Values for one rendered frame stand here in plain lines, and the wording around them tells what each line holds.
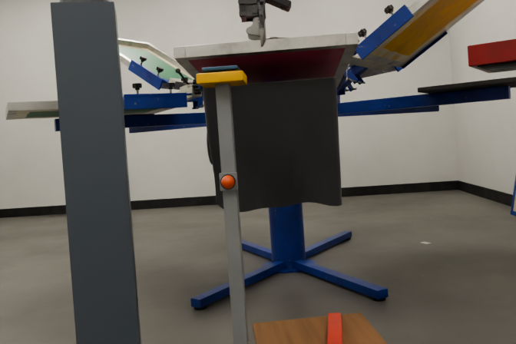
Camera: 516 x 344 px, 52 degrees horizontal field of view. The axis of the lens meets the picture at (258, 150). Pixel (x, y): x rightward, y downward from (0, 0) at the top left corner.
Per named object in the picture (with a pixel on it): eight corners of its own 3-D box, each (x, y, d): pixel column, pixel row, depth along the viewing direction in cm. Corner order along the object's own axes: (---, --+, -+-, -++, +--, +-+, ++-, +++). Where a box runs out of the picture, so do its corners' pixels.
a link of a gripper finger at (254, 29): (246, 47, 167) (246, 21, 169) (266, 46, 166) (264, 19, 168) (246, 43, 164) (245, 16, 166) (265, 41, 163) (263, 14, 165)
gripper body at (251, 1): (242, 24, 173) (239, -12, 174) (268, 22, 173) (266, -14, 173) (239, 17, 166) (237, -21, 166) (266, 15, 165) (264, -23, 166)
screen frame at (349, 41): (358, 44, 165) (357, 31, 165) (173, 58, 168) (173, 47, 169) (338, 87, 243) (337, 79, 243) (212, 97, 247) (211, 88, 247)
